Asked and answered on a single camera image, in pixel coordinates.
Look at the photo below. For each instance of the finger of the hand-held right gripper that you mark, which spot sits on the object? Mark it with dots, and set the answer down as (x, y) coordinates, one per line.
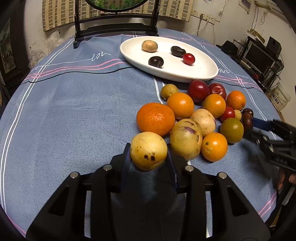
(262, 124)
(272, 150)

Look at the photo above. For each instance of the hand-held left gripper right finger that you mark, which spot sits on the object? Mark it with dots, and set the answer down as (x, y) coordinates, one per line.
(171, 166)

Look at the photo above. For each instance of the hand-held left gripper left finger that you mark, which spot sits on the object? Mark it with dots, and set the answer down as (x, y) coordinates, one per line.
(124, 162)

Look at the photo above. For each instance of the dark brown chestnut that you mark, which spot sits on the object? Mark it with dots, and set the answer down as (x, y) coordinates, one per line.
(247, 121)
(178, 51)
(248, 111)
(155, 61)

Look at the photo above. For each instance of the tiny yellow fruit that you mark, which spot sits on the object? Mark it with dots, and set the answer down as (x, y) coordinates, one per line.
(238, 114)

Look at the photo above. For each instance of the spotted yellow passion fruit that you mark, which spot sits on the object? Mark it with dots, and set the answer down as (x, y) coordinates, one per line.
(149, 150)

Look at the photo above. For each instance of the greenish orange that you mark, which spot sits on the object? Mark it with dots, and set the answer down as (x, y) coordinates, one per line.
(231, 130)

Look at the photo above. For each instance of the red cherry tomato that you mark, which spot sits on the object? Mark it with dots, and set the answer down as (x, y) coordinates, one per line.
(227, 113)
(189, 58)

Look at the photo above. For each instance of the large bumpy mandarin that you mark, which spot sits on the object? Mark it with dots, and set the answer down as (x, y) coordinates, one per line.
(155, 119)

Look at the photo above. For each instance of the white oval plate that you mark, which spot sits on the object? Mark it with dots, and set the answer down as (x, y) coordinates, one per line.
(171, 68)

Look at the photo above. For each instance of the person's right hand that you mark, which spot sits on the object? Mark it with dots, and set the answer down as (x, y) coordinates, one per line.
(283, 183)

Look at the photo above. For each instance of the cardboard box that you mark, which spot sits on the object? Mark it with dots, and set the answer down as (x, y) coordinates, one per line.
(279, 97)

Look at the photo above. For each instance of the black computer desk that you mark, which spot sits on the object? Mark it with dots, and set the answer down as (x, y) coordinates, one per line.
(275, 76)

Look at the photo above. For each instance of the dark red plum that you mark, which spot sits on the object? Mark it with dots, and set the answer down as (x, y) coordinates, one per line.
(198, 90)
(217, 90)

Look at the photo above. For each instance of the pale yellow passion fruit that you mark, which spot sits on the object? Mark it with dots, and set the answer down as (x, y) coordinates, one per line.
(204, 120)

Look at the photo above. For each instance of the black computer monitor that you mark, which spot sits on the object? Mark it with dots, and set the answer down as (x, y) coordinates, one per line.
(259, 58)

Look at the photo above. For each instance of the small yellow-green fruit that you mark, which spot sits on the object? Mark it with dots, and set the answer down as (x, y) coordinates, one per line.
(168, 91)

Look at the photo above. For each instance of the black speaker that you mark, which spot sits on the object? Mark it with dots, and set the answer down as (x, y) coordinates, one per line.
(274, 45)

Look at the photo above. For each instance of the black hat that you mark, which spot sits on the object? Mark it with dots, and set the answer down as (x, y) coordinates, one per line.
(227, 47)

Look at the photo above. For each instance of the tan round fruit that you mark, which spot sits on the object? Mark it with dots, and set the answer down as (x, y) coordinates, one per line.
(149, 45)

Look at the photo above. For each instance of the round painted screen black stand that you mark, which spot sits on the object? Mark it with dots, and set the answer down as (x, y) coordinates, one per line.
(115, 27)

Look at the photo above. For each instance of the clear plastic bag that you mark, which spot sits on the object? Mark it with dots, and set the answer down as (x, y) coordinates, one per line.
(37, 56)

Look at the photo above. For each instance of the dark framed picture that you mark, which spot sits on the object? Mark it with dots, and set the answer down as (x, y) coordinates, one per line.
(9, 53)

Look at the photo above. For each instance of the checked beige curtain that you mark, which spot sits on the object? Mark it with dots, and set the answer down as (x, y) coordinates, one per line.
(60, 14)

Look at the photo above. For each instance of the white wall panel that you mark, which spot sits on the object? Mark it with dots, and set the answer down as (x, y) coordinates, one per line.
(245, 5)

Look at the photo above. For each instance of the white wall socket strip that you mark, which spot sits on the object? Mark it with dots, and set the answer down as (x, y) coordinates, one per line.
(204, 17)

